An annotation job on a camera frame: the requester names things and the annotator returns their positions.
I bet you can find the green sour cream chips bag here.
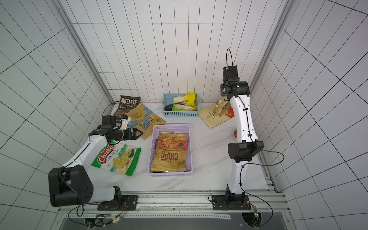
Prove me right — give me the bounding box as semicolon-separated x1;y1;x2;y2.
213;97;232;117

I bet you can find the beige cassava chips bag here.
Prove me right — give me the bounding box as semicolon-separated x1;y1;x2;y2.
198;104;234;128

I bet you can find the red balsamico tomato chips bag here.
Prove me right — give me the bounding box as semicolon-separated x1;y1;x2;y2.
150;132;188;173

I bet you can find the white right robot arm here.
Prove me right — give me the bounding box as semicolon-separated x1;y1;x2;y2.
209;77;264;211

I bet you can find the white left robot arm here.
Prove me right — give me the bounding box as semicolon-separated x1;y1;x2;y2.
48;125;142;211

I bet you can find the blue kettle cooked chips bag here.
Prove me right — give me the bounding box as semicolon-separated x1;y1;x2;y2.
126;104;166;140

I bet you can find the green Chuba cassava chips bag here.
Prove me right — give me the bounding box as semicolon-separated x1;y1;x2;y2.
91;142;141;176

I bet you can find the brown Kettle chips bag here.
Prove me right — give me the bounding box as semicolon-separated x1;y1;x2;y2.
114;95;141;117

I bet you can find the light blue perforated basket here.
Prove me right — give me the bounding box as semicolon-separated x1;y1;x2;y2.
162;93;199;117

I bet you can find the purple perforated basket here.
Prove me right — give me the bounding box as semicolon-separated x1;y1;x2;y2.
148;124;193;176

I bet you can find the toy eggplant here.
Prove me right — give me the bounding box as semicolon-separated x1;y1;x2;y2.
164;103;176;111

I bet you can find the yellow toy cabbage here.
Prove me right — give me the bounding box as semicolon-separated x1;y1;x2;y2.
184;93;197;110

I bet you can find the green toy napa cabbage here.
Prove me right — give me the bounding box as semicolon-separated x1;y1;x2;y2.
172;103;195;112

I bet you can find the white toy cabbage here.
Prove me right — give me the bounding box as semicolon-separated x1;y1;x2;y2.
172;96;187;104

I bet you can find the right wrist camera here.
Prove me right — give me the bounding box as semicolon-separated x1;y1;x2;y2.
223;66;240;83

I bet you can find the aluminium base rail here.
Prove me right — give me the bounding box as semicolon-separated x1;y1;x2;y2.
52;190;295;230

